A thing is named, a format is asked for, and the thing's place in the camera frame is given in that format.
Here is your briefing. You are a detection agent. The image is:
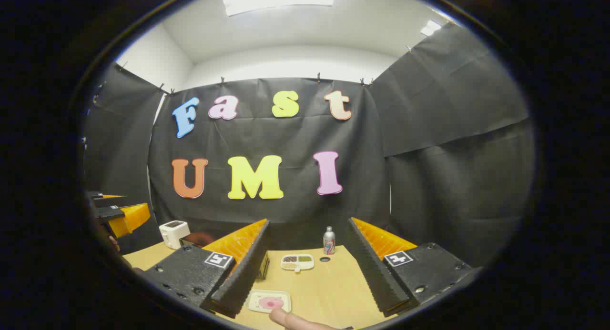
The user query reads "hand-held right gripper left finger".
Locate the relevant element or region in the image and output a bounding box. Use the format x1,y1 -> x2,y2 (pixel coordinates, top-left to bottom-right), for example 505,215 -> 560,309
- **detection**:
143,219 -> 271,319

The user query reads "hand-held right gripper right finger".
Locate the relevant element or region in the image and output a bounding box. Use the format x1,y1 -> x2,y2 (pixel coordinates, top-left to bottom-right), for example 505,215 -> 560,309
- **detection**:
347,218 -> 482,317

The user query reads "cream plate with pink food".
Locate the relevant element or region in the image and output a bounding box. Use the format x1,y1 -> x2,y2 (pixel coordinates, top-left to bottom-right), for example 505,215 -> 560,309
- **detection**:
248,290 -> 292,314

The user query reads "small white appliance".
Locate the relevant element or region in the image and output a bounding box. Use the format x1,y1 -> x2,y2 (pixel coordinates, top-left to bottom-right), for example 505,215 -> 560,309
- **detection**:
159,220 -> 191,250

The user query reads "white divided snack plate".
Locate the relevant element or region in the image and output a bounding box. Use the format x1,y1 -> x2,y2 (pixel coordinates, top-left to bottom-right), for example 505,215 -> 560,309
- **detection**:
280,254 -> 315,273

